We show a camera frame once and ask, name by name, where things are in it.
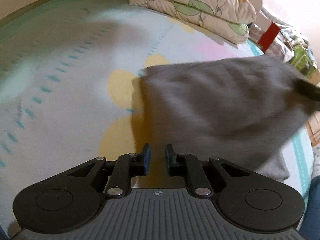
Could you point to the floral bed blanket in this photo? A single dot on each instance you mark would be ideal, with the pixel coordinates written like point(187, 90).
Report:
point(70, 84)

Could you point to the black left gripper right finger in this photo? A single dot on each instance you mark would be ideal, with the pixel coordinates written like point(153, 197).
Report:
point(202, 178)

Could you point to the folded leaf-pattern quilt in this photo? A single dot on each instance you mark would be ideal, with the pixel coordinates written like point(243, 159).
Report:
point(227, 18)

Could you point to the red bed post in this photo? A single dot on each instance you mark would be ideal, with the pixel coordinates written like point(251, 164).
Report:
point(268, 36)

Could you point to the plaid cloth pile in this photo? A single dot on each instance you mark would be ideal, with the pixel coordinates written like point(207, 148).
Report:
point(289, 44)

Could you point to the grey pants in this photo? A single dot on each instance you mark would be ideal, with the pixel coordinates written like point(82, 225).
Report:
point(241, 109)

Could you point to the green patterned boxes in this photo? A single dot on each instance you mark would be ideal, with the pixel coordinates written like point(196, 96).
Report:
point(305, 63)

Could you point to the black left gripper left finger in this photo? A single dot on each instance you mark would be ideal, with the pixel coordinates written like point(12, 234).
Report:
point(113, 178)

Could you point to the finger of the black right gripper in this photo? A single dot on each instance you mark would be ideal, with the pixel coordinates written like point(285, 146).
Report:
point(307, 89)

